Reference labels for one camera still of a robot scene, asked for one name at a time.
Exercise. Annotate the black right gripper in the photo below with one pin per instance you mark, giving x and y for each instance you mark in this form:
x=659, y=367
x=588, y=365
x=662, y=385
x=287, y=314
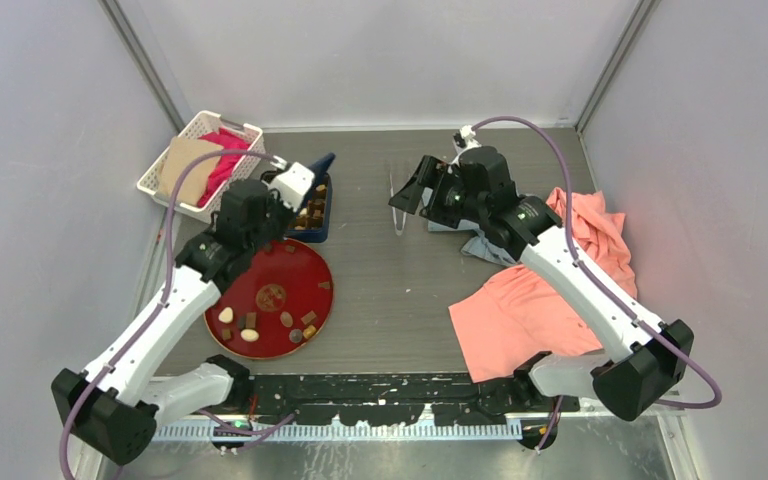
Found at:
x=431, y=172

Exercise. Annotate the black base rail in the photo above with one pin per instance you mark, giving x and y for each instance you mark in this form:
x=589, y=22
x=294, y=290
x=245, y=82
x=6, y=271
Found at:
x=385, y=399

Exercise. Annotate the blue tin lid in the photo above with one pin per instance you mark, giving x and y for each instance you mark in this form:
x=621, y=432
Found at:
x=319, y=169

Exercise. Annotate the pink cloth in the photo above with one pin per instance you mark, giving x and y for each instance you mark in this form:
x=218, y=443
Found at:
x=516, y=314

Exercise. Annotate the light blue denim cloth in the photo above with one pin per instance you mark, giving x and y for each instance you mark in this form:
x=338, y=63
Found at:
x=478, y=246

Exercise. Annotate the beige cloth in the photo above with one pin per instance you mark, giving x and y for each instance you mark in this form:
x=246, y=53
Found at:
x=181, y=153

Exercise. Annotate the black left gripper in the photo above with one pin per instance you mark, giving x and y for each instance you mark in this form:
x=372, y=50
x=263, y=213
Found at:
x=287, y=212

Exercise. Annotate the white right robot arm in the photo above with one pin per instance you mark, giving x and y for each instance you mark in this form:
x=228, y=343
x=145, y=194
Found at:
x=642, y=358

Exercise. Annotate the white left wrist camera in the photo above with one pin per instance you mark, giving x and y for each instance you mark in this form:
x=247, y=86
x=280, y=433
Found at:
x=291, y=183

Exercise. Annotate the magenta cloth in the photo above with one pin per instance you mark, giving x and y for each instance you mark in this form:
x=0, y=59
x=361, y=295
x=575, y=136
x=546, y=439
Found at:
x=225, y=165

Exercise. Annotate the white oval chocolate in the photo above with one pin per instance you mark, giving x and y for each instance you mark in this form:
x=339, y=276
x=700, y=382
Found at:
x=249, y=335
x=226, y=316

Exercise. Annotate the white plastic basket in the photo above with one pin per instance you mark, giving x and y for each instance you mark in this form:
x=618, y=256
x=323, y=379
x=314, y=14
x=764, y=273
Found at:
x=206, y=122

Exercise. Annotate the blue chocolate tin box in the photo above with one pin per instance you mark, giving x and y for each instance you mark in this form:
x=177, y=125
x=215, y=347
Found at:
x=306, y=225

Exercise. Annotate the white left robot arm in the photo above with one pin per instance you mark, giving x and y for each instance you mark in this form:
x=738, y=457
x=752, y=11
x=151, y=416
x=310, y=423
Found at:
x=110, y=405

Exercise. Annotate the caramel cube chocolate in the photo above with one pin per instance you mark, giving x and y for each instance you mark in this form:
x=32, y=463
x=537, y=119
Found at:
x=309, y=332

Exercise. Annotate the red round tray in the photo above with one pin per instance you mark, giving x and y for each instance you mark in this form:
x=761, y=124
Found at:
x=288, y=287

